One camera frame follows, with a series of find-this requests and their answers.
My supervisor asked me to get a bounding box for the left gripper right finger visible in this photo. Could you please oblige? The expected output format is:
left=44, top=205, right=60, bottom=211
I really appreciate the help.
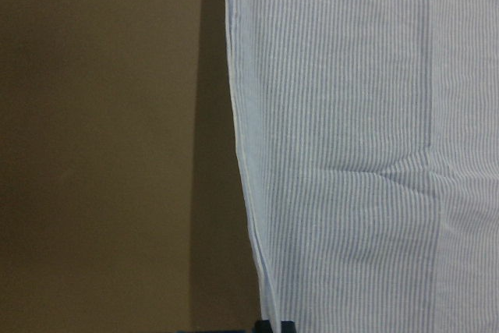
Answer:
left=281, top=321, right=296, bottom=333

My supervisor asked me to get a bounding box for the light blue striped shirt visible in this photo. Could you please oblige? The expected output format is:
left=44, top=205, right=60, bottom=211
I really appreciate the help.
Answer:
left=225, top=0, right=498, bottom=332

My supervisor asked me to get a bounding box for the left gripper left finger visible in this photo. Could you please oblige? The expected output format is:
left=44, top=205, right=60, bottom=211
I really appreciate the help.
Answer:
left=254, top=320, right=271, bottom=333

